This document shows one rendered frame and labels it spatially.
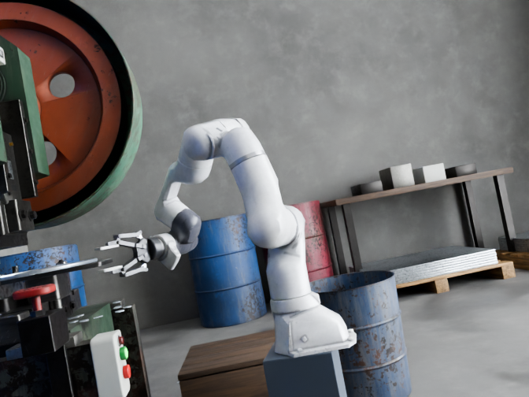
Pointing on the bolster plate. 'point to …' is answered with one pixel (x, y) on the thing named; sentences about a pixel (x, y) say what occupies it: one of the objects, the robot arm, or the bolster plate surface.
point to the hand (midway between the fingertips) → (107, 258)
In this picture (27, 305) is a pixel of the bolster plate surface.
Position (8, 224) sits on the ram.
